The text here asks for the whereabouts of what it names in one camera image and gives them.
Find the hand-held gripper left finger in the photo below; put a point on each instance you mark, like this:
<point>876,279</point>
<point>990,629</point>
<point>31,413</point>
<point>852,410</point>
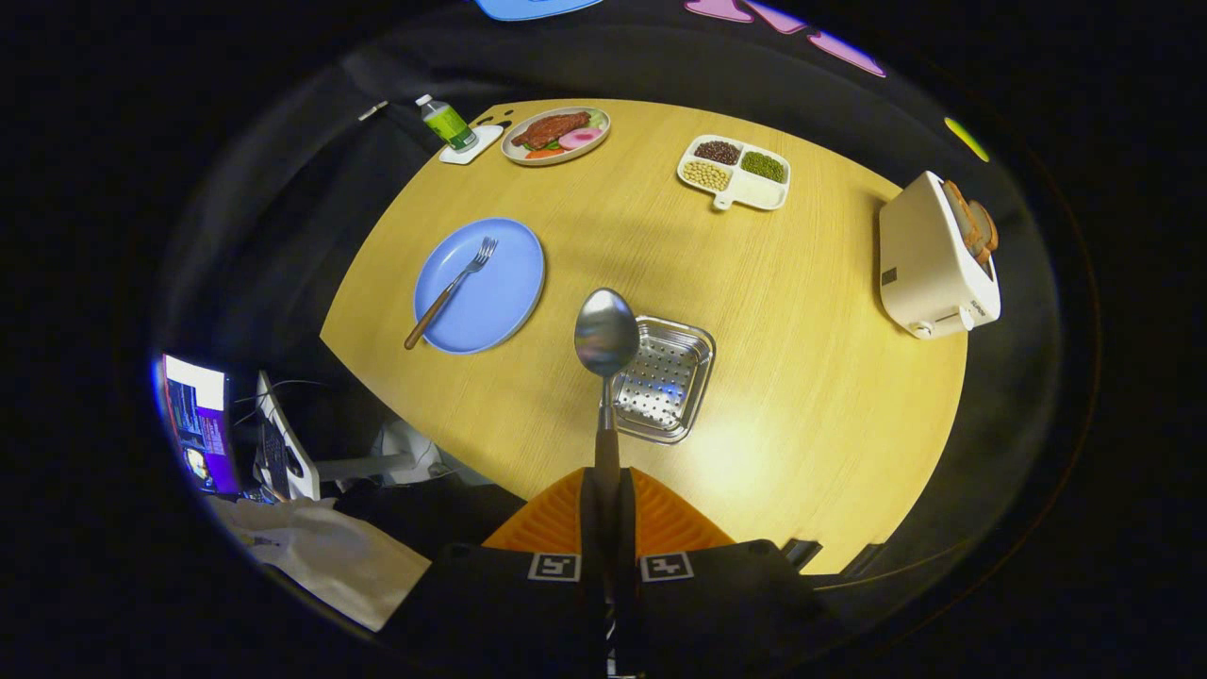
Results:
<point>509,604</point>

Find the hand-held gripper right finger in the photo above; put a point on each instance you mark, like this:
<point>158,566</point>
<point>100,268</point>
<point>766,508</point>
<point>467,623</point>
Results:
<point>717,604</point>

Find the white cloth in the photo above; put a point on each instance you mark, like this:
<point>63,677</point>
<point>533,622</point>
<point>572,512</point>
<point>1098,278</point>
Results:
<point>330,556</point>

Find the perforated metal basket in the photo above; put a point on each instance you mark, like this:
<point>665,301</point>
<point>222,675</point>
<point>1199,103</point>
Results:
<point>669,382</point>

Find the white device stand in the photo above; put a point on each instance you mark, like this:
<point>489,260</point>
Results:
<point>288,453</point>

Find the blue plate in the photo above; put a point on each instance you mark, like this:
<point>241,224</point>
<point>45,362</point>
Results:
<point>500,302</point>

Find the computer monitor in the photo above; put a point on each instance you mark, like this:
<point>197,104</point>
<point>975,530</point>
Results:
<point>200,424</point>

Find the white toaster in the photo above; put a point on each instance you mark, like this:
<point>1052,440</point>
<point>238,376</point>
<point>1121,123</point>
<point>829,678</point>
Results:
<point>919,264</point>

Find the white divided bean dish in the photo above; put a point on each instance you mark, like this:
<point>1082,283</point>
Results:
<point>754,191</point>

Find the beige plate with food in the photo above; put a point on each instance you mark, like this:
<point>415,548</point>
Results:
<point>528,156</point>

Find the white square coaster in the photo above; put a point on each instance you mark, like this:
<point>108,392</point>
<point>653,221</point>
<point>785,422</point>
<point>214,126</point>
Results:
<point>481,146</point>

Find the pink ham slice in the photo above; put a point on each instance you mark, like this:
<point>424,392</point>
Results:
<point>580,139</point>

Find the brown steak piece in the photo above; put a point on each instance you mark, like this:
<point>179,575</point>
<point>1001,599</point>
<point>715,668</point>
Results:
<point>549,128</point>

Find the green label plastic bottle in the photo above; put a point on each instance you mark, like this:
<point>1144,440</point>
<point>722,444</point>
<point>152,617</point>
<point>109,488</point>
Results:
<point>448,124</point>

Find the white clothes peg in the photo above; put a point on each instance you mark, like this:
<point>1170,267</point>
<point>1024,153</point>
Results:
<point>372,110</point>

